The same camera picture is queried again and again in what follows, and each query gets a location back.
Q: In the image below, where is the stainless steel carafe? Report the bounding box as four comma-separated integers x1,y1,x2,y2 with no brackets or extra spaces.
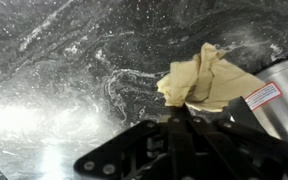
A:
223,55,288,150

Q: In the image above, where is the yellow cloth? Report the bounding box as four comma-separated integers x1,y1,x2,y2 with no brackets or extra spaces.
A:
156,42,268,113

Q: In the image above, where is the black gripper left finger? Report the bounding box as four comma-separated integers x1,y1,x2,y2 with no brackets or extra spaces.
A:
73,103,198,180

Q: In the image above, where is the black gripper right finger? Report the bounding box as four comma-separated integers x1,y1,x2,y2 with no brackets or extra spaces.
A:
192,116,288,180

